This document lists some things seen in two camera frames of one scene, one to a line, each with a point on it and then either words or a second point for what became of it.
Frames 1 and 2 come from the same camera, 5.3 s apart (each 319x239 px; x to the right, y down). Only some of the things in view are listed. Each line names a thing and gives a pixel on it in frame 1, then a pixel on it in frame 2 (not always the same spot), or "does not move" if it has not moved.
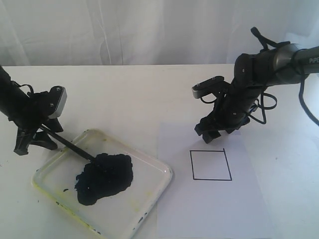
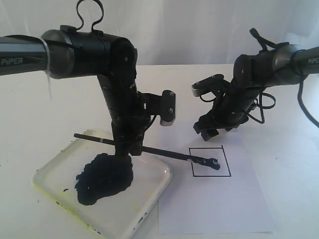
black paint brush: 68,142 -> 208,162
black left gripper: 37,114 -> 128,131
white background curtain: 149,32 does not move
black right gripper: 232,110 does not move
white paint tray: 122,215 does not move
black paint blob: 105,175 does not move
